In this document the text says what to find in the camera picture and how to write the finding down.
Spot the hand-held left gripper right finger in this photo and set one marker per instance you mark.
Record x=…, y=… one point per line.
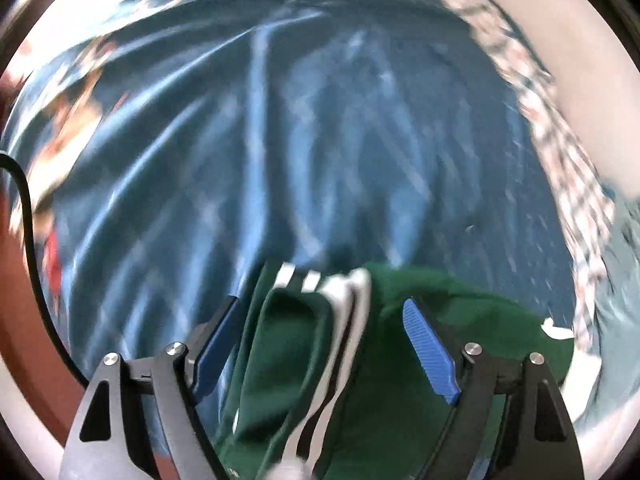
x=432, y=355

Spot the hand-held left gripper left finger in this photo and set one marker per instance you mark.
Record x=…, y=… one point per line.
x=212, y=355

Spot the green and white varsity jacket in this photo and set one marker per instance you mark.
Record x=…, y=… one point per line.
x=395, y=410

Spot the light blue duvet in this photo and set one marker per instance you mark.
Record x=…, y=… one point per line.
x=620, y=320

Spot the plaid blanket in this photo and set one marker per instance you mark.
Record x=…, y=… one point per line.
x=565, y=160

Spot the blue striped bed sheet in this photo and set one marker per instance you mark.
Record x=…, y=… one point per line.
x=325, y=135

